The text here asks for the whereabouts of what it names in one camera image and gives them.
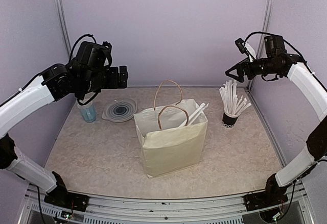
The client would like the blue translucent cup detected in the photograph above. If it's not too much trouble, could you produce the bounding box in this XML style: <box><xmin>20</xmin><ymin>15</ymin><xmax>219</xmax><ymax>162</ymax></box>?
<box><xmin>77</xmin><ymin>101</ymin><xmax>97</xmax><ymax>123</ymax></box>

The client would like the right aluminium frame post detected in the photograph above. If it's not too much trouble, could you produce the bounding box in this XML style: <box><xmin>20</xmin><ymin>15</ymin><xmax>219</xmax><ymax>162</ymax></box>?
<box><xmin>246</xmin><ymin>0</ymin><xmax>278</xmax><ymax>92</ymax></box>

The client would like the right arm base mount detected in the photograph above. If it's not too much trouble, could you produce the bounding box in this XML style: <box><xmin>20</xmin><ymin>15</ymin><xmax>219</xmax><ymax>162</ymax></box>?
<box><xmin>243</xmin><ymin>191</ymin><xmax>288</xmax><ymax>211</ymax></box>

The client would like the aluminium front frame rail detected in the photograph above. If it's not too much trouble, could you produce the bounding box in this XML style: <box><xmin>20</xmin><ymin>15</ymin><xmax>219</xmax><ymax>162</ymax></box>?
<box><xmin>16</xmin><ymin>177</ymin><xmax>318</xmax><ymax>223</ymax></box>

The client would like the white wrapped straws bundle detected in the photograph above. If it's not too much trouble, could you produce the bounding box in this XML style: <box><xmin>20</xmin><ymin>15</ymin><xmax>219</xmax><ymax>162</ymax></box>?
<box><xmin>219</xmin><ymin>80</ymin><xmax>251</xmax><ymax>118</ymax></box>

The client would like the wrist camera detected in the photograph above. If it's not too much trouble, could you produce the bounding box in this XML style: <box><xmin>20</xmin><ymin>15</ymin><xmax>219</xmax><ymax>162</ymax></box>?
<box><xmin>102</xmin><ymin>41</ymin><xmax>112</xmax><ymax>53</ymax></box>
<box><xmin>235</xmin><ymin>38</ymin><xmax>257</xmax><ymax>62</ymax></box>

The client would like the left aluminium frame post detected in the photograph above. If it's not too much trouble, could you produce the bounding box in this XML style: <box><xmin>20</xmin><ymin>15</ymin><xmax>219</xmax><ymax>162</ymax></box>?
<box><xmin>54</xmin><ymin>0</ymin><xmax>72</xmax><ymax>56</ymax></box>

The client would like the cream paper takeout bag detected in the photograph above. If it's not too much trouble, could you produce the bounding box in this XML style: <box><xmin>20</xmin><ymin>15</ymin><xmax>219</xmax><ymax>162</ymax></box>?
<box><xmin>133</xmin><ymin>80</ymin><xmax>208</xmax><ymax>179</ymax></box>

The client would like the white straw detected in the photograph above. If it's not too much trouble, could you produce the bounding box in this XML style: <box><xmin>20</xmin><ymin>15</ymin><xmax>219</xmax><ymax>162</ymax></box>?
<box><xmin>188</xmin><ymin>103</ymin><xmax>206</xmax><ymax>124</ymax></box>
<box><xmin>179</xmin><ymin>103</ymin><xmax>209</xmax><ymax>128</ymax></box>

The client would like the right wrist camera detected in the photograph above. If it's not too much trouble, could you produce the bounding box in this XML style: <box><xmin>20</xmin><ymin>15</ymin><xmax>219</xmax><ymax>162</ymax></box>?
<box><xmin>235</xmin><ymin>38</ymin><xmax>257</xmax><ymax>62</ymax></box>

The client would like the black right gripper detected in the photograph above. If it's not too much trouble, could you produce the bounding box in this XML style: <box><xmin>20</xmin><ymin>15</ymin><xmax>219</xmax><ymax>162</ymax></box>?
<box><xmin>226</xmin><ymin>56</ymin><xmax>282</xmax><ymax>82</ymax></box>

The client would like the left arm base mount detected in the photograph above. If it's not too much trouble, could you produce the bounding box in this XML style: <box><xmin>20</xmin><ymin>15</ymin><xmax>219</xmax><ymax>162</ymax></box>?
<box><xmin>44</xmin><ymin>190</ymin><xmax>89</xmax><ymax>212</ymax></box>

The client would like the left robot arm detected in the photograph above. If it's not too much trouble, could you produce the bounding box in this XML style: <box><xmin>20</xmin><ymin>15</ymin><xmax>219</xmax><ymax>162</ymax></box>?
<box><xmin>1</xmin><ymin>34</ymin><xmax>128</xmax><ymax>206</ymax></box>

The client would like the aluminium frame post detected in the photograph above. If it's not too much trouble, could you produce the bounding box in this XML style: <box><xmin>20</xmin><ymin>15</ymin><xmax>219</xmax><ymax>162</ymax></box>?
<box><xmin>54</xmin><ymin>0</ymin><xmax>72</xmax><ymax>56</ymax></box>
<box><xmin>246</xmin><ymin>0</ymin><xmax>278</xmax><ymax>92</ymax></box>

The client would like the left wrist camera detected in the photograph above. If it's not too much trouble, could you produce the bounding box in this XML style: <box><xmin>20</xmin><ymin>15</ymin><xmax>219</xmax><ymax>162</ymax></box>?
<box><xmin>102</xmin><ymin>41</ymin><xmax>112</xmax><ymax>53</ymax></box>

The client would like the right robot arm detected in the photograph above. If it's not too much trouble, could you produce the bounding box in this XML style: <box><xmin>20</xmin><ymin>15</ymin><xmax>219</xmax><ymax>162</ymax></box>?
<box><xmin>225</xmin><ymin>33</ymin><xmax>326</xmax><ymax>206</ymax></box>

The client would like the black cup holding straws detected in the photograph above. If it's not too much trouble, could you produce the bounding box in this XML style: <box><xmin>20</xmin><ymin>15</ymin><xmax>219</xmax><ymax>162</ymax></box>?
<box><xmin>222</xmin><ymin>111</ymin><xmax>239</xmax><ymax>128</ymax></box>

